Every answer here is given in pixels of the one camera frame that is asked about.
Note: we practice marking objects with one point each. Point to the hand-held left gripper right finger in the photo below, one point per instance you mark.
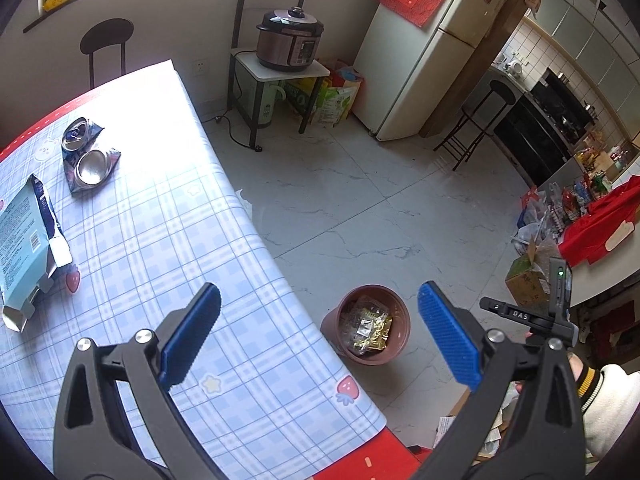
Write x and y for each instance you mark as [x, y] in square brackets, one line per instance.
[447, 332]

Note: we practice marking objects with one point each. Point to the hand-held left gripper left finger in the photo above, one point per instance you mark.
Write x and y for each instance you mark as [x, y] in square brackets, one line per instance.
[192, 330]

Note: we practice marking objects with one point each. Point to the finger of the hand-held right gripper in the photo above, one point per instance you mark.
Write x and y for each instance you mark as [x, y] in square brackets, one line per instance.
[510, 312]

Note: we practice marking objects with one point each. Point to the gold foil snack wrapper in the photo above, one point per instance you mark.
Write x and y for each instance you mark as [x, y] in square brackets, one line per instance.
[375, 332]

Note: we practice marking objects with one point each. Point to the brown plastic bin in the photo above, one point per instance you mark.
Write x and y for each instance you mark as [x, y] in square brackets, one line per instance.
[332, 330]

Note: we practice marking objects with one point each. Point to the person's right forearm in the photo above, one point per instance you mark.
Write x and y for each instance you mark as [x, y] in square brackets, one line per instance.
[610, 405]

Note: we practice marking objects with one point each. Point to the green cardboard box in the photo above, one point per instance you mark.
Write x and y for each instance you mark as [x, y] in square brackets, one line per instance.
[525, 285]

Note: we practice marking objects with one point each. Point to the clear plastic bag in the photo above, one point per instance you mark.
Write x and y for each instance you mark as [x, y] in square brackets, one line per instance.
[537, 230]

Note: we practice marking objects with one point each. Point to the red garment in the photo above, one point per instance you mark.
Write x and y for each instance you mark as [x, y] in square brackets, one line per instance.
[600, 220]

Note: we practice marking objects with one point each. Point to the box of papers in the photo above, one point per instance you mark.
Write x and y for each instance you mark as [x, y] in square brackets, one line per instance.
[447, 430]

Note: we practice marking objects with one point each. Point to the group of bottles and packets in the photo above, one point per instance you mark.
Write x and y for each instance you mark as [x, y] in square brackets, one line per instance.
[595, 170]

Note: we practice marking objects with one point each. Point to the black kitchen stove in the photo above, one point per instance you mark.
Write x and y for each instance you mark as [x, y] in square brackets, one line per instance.
[540, 130]

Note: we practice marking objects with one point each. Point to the flattened blue can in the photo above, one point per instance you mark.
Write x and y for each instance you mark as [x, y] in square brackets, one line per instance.
[92, 170]

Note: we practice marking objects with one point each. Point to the blue and white carton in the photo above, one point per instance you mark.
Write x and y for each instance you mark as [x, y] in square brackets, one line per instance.
[25, 240]

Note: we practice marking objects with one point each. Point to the black folding stool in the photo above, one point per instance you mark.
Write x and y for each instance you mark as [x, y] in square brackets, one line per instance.
[501, 92]

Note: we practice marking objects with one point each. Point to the white kettle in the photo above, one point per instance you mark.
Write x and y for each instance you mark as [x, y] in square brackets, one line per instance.
[511, 67]

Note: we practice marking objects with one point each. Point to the pale green plastic jug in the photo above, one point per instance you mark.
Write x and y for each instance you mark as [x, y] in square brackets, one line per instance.
[267, 105]

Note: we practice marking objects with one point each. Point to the green printed sack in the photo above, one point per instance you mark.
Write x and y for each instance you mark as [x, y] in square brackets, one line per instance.
[335, 105]

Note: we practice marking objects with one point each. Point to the cream refrigerator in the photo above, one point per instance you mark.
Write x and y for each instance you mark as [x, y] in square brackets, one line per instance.
[415, 75]

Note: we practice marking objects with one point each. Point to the black metal rack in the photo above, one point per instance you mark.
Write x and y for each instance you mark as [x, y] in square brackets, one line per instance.
[270, 71]

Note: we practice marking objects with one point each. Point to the red paper bag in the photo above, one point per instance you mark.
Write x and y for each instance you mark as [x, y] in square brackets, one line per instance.
[350, 77]

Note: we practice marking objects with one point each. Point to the grey kitchen cabinets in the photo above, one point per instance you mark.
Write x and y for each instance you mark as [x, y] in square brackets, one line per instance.
[585, 10]

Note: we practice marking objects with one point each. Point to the electric pressure cooker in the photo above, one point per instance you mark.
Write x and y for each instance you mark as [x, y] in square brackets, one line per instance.
[290, 42]

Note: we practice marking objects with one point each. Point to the black round stool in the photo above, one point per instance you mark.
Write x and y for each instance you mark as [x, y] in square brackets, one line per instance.
[107, 35]

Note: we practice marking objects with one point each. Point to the white wall socket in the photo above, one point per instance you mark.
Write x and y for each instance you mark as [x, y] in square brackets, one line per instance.
[198, 67]

